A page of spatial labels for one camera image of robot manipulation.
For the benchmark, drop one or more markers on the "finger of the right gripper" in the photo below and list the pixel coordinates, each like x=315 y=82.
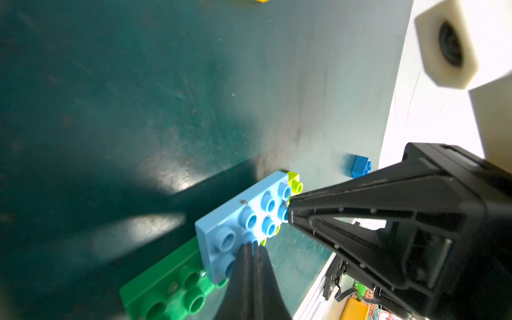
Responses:
x=433 y=231

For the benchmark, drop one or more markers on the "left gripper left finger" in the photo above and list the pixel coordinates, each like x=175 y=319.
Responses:
x=238 y=300

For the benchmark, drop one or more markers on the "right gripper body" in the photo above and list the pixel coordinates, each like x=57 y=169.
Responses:
x=492 y=108

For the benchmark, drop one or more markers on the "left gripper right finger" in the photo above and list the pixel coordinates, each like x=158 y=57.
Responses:
x=267 y=300

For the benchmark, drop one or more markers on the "dark green lego brick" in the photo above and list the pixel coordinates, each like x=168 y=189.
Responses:
x=174 y=288

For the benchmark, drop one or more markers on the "light blue lego brick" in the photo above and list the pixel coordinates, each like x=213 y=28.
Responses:
x=252 y=216

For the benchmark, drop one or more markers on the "lime green lego brick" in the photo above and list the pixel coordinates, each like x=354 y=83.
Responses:
x=296 y=188

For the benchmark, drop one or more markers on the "small blue lego brick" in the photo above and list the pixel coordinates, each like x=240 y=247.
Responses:
x=361 y=166

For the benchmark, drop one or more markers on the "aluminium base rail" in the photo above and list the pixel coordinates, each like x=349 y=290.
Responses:
x=314 y=305

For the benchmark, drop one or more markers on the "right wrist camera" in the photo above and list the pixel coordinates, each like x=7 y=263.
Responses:
x=465 y=44

